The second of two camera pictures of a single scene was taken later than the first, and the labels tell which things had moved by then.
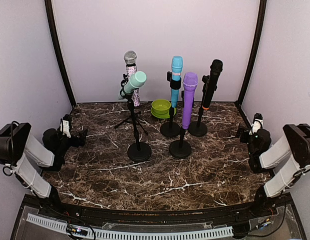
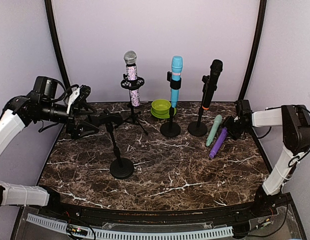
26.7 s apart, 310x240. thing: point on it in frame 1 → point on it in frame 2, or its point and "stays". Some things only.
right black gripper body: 243,138 → 235,128
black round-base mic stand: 137,152 → 120,168
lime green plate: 162,116 stays
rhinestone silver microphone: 130,59 stays
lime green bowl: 161,106 stays
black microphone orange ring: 216,67 stays
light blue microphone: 176,62 stays
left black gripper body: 76,143 → 71,125
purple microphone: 190,82 → 219,142
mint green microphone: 137,79 → 218,120
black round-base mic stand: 172,129 stays
